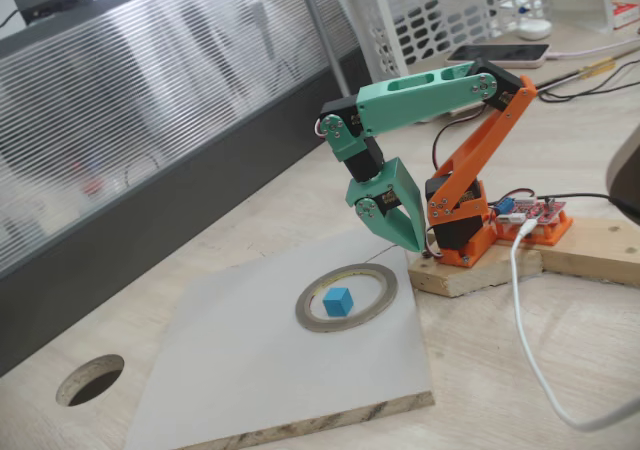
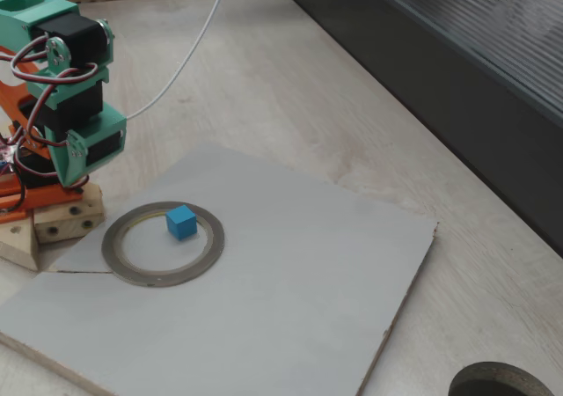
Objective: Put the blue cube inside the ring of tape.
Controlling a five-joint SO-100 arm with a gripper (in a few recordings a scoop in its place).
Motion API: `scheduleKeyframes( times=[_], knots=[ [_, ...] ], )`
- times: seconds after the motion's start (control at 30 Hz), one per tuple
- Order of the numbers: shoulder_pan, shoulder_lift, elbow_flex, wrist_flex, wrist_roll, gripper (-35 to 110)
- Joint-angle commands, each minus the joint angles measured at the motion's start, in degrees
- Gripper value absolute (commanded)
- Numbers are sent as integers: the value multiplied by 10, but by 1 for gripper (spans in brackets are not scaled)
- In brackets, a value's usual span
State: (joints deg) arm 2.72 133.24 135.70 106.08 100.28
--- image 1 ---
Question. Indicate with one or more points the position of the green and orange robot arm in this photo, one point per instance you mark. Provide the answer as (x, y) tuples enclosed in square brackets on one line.
[(415, 102)]

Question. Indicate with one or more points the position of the metal partition post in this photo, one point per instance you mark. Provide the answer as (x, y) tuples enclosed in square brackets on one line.
[(327, 45)]

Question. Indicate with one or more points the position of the grey rounded object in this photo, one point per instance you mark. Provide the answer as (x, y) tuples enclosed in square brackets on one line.
[(627, 170)]

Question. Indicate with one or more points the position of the white laminated board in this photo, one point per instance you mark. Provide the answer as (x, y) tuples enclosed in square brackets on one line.
[(200, 385)]

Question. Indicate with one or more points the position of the red and white box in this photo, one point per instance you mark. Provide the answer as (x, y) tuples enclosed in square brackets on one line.
[(627, 15)]

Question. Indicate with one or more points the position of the orange controller board mount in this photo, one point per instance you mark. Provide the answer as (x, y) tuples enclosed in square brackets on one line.
[(555, 235)]

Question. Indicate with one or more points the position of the brown cardboard sheet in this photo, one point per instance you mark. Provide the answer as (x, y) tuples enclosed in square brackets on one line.
[(565, 77)]

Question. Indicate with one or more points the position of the smartphone with pink case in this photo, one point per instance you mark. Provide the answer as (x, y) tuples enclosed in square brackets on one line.
[(505, 52)]

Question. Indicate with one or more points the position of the white earbuds case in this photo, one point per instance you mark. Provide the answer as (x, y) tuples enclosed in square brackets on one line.
[(534, 30)]

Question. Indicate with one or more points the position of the red controller circuit board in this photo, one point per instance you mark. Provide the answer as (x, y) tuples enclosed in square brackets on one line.
[(540, 212)]

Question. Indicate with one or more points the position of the ribbed glass desk partition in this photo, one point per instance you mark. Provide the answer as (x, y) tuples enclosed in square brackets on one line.
[(150, 95)]

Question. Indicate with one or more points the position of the white plastic lattice basket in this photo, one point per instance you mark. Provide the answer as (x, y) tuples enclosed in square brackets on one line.
[(390, 30)]

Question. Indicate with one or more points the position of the wooden arm base mount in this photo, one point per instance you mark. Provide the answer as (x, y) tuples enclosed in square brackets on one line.
[(475, 280)]

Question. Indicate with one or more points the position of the blue cube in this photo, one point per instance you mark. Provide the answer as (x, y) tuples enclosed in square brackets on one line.
[(337, 302)]

